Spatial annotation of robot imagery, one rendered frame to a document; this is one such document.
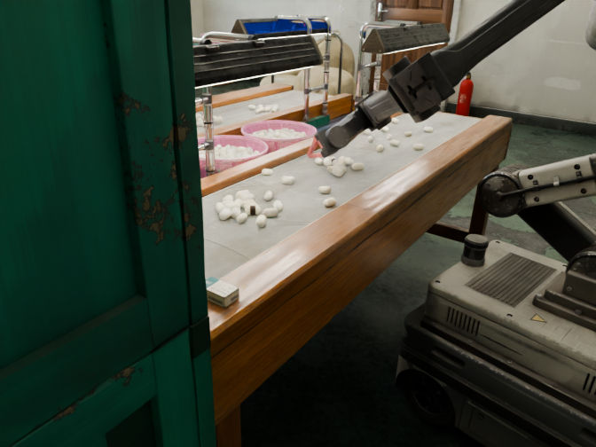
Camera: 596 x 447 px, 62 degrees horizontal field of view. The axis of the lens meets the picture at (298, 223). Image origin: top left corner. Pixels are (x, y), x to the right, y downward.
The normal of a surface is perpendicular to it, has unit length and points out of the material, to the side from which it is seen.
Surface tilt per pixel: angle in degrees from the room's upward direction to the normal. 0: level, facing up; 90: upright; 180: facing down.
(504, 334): 90
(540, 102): 88
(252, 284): 0
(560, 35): 90
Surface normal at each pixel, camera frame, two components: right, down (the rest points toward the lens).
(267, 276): 0.03, -0.90
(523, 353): -0.72, 0.28
